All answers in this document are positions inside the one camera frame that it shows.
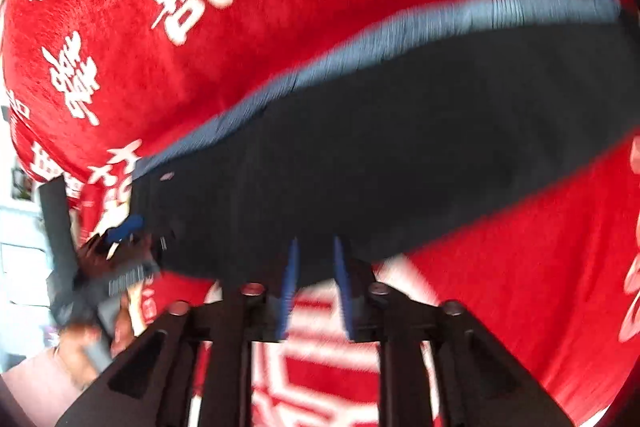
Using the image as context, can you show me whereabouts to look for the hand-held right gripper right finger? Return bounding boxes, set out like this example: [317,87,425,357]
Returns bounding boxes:
[333,235,576,427]

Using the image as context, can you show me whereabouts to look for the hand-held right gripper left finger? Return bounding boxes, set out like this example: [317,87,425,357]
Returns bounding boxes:
[55,237,301,427]

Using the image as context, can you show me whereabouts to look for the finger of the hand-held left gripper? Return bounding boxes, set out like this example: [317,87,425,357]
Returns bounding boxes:
[102,214,146,245]

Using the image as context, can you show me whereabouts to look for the dark pants with blue waistband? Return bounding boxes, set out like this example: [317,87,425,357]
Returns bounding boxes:
[127,0,640,303]

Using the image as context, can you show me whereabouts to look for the person's left forearm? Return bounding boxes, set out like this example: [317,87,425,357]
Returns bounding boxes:
[0,327,101,395]

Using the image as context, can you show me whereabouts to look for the white furniture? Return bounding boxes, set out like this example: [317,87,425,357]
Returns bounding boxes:
[0,107,58,338]

